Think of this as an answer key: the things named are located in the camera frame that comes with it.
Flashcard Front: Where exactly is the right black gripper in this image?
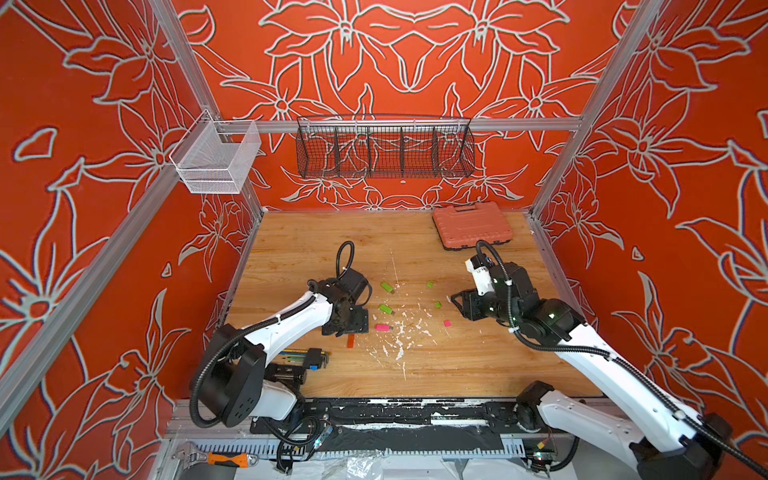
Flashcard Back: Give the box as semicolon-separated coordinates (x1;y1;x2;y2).
451;285;522;326

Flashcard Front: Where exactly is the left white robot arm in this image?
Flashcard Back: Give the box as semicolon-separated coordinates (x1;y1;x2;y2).
189;269;372;428

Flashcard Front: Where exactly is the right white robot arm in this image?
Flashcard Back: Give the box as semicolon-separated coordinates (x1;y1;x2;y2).
450;254;767;479

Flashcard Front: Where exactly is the red plastic tool case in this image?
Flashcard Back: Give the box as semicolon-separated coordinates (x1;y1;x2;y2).
432;202;513;251

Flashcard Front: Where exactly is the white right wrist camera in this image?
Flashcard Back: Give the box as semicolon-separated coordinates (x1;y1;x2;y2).
465;256;494;296

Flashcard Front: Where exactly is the black connector with coloured wires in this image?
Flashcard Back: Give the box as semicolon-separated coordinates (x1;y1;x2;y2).
280;348;330;371

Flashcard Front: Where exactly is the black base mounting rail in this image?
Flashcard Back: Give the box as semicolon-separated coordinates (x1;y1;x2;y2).
248;398;571;436

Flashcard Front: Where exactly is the black wire wall basket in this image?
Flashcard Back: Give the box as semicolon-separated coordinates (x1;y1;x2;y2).
295;114;477;180

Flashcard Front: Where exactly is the white mesh wall basket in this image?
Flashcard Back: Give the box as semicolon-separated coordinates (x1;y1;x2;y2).
169;111;262;194

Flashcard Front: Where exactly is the orange handled adjustable wrench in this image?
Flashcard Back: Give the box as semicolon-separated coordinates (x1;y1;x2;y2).
172;442;259;469

